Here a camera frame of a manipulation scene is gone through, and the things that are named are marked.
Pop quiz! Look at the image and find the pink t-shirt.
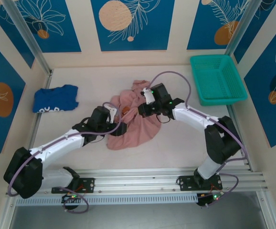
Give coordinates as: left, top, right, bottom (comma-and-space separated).
106, 80, 162, 151

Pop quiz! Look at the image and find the folded blue t-shirt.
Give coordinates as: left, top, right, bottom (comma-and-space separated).
32, 84, 79, 114

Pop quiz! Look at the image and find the teal plastic basket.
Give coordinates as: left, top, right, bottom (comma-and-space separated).
190, 54, 248, 106

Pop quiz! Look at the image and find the grey metal sheet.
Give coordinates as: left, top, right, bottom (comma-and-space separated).
9, 205, 267, 229

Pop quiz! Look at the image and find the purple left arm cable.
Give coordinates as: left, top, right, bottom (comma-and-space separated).
7, 102, 122, 214

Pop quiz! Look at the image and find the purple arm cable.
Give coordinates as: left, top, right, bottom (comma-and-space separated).
7, 102, 122, 214
149, 71, 248, 208

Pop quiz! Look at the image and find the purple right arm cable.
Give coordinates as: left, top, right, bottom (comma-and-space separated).
149, 71, 248, 208

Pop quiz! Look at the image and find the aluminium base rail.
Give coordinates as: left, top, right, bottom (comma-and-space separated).
5, 168, 269, 198

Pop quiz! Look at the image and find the aluminium table side rail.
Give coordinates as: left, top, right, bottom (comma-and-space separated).
226, 104, 251, 171
20, 71, 54, 178

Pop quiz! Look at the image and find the white slotted cable duct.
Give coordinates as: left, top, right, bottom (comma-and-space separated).
16, 193, 198, 206

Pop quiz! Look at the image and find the aluminium frame post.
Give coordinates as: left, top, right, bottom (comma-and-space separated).
225, 0, 264, 57
1, 0, 53, 77

